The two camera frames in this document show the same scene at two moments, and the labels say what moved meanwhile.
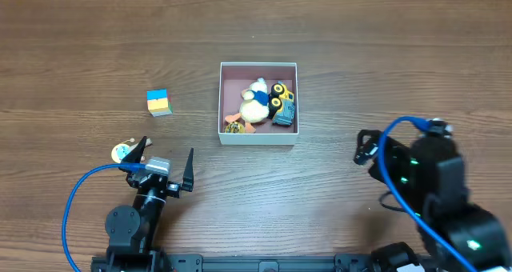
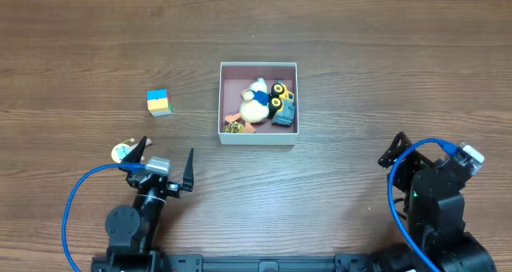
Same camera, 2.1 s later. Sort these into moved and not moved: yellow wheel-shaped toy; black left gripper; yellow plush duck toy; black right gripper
Moved: black right gripper
Not moved: black left gripper; yellow wheel-shaped toy; yellow plush duck toy
